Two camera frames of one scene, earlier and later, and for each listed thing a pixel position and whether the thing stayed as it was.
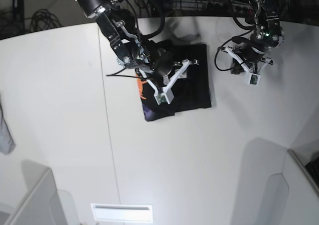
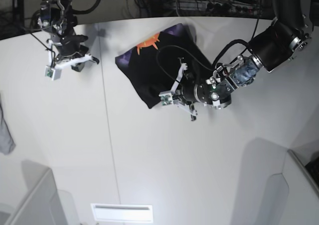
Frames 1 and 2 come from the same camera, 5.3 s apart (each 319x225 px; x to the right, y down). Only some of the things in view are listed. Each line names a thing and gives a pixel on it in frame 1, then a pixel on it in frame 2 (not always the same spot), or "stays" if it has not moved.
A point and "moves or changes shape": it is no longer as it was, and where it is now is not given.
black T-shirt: (193, 91) moves or changes shape
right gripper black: (256, 46) → (193, 91)
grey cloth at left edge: (6, 143) stays
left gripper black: (161, 61) → (71, 44)
